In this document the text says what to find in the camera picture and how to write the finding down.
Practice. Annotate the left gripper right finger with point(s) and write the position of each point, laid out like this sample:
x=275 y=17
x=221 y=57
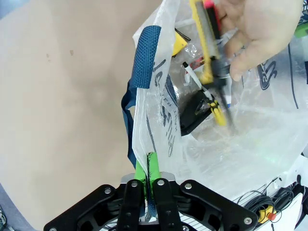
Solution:
x=192 y=207

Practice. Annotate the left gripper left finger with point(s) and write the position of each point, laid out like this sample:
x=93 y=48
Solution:
x=108 y=207

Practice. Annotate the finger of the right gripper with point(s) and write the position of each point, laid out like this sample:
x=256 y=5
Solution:
x=302 y=30

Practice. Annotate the translucent white shopping bag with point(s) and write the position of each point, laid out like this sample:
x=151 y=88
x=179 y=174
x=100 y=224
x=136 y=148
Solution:
x=240 y=158

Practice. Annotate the red black screwdriver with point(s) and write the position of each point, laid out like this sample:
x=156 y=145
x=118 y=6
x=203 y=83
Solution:
x=220 y=72

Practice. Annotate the yellow grey hand tool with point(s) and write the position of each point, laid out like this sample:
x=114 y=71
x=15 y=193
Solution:
x=204 y=45

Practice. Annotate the person's bare hand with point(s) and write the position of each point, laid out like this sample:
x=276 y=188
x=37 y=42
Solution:
x=262 y=26

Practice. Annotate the yellow red emergency stop button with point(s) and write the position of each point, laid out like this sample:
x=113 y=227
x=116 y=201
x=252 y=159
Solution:
x=267 y=214

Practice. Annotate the yellow black striped screwdriver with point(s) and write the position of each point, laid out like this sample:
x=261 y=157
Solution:
x=219 y=114

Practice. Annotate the black white sneaker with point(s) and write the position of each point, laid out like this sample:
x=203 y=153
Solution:
x=3 y=216

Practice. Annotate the red printed package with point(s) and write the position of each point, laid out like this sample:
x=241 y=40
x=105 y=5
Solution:
x=197 y=63

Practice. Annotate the white marker pen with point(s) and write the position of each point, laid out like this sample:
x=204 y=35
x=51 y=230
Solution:
x=191 y=73

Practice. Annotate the yellow black tape measure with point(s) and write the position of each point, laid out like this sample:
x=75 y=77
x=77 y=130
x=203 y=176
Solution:
x=180 y=42

